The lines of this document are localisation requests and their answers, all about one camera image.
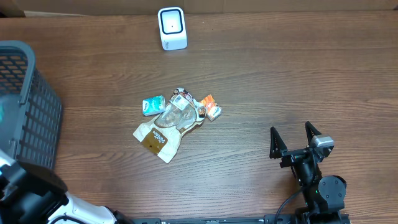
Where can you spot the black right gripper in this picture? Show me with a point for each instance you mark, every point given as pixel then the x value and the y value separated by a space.
pixel 291 157

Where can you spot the small orange snack packet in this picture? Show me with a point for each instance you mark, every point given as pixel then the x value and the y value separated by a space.
pixel 213 110

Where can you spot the beige brown cookie pouch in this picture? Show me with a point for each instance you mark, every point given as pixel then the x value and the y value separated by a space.
pixel 162 135

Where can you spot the small teal tissue pack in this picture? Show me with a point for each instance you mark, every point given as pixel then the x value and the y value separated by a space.
pixel 153 105

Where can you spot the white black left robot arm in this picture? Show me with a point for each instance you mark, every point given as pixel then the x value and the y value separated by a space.
pixel 35 194

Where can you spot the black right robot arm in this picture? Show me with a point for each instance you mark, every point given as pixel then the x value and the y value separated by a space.
pixel 323 195

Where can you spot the white barcode scanner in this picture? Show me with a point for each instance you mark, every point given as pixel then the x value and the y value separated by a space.
pixel 172 28

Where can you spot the grey plastic mesh basket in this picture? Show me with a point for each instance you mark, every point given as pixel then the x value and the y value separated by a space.
pixel 31 111

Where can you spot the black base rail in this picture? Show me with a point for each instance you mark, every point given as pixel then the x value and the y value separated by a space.
pixel 217 220

